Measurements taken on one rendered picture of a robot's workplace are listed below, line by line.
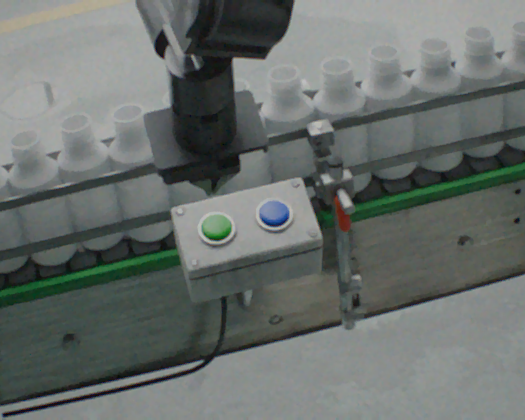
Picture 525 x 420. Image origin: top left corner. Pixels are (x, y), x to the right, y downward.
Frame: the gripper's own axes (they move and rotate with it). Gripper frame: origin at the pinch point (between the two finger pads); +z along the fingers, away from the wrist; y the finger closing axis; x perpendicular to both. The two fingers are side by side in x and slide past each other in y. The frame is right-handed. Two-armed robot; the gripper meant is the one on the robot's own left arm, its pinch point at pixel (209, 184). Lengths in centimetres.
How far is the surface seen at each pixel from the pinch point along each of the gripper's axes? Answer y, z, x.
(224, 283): 0.2, 11.8, 4.4
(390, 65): -24.3, 8.7, -15.9
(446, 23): -107, 185, -161
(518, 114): -40.1, 17.4, -11.4
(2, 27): 32, 208, -221
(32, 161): 17.0, 9.6, -14.6
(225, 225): -1.1, 6.8, 0.7
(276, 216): -6.2, 6.7, 1.1
